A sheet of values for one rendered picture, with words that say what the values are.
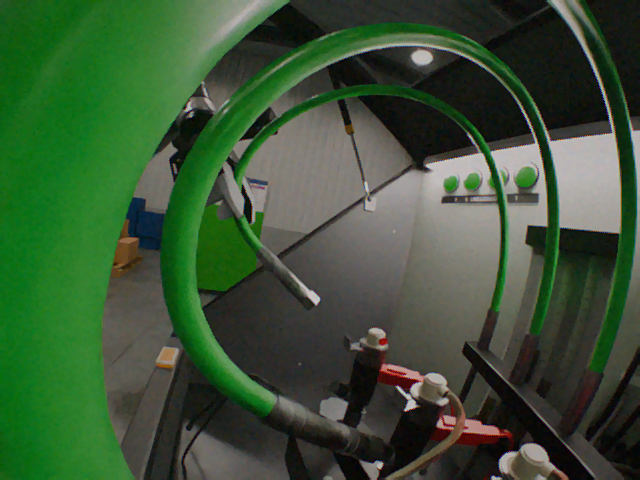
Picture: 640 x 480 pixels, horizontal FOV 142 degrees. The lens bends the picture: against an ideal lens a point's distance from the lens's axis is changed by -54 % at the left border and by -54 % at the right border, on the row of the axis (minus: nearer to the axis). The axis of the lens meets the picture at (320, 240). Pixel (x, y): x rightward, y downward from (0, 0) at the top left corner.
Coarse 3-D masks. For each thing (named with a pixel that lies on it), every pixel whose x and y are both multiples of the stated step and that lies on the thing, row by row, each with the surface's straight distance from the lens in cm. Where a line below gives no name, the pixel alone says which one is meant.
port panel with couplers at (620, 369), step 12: (636, 300) 41; (636, 312) 41; (636, 324) 41; (636, 336) 41; (624, 348) 41; (636, 348) 41; (624, 360) 42; (624, 372) 42; (636, 372) 42; (612, 384) 42; (636, 384) 42; (612, 396) 43; (624, 396) 40; (636, 396) 43; (600, 408) 44; (624, 408) 43; (624, 420) 44; (636, 420) 44; (612, 432) 45; (636, 432) 44
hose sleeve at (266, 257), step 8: (264, 248) 30; (256, 256) 30; (264, 256) 29; (272, 256) 29; (264, 264) 30; (272, 264) 29; (280, 264) 29; (272, 272) 30; (280, 272) 29; (288, 272) 29; (280, 280) 30; (288, 280) 29; (296, 280) 29; (288, 288) 29; (296, 288) 29; (304, 288) 29; (296, 296) 30; (304, 296) 29
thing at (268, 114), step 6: (270, 108) 36; (264, 114) 35; (270, 114) 36; (258, 120) 36; (264, 120) 35; (270, 120) 36; (252, 126) 37; (258, 126) 36; (264, 126) 36; (246, 132) 38; (252, 132) 38; (258, 132) 37; (276, 132) 38; (240, 138) 40; (246, 138) 40; (252, 138) 40
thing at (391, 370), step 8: (384, 368) 25; (392, 368) 25; (400, 368) 25; (384, 376) 25; (392, 376) 24; (400, 376) 24; (408, 376) 25; (416, 376) 25; (424, 376) 26; (392, 384) 25; (400, 384) 25; (408, 384) 25
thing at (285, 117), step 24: (336, 96) 33; (408, 96) 35; (432, 96) 36; (288, 120) 32; (456, 120) 36; (480, 144) 36; (240, 168) 32; (240, 192) 32; (504, 192) 37; (504, 216) 36; (504, 240) 36; (504, 264) 37
